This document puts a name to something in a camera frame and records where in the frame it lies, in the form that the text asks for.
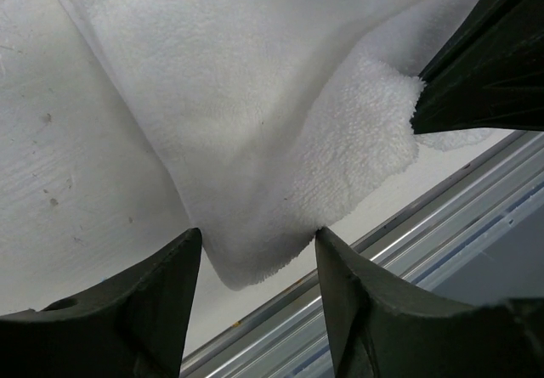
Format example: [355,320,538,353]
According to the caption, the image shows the white towel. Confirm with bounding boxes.
[60,0,490,290]

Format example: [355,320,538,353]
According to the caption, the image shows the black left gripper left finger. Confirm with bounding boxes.
[1,228,202,377]

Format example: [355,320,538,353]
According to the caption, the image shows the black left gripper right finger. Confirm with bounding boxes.
[315,228,543,377]

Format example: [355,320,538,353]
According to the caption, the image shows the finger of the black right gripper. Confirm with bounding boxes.
[411,0,543,134]

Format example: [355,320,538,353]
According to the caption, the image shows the aluminium mounting rail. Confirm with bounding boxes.
[180,132,543,377]

